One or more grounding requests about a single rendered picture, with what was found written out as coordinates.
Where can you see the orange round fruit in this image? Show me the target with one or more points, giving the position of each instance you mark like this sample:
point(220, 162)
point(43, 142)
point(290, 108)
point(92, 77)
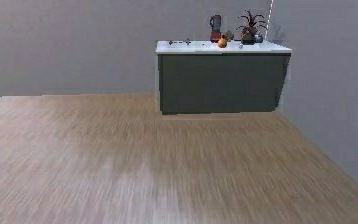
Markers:
point(222, 42)

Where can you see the blue small pot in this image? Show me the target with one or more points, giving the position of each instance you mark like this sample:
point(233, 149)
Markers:
point(259, 38)

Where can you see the dark grey white-topped counter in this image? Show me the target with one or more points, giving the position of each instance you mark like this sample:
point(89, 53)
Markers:
point(220, 83)

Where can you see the dark red house plant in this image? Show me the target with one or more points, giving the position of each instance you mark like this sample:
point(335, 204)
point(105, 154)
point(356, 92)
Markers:
point(251, 26)

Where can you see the brown round object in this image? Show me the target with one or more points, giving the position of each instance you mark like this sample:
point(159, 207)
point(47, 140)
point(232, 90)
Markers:
point(229, 35)

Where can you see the small white cup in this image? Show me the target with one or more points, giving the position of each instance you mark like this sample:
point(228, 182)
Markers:
point(241, 46)

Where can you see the red kettle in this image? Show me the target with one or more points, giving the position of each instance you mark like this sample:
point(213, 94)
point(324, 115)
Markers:
point(215, 28)

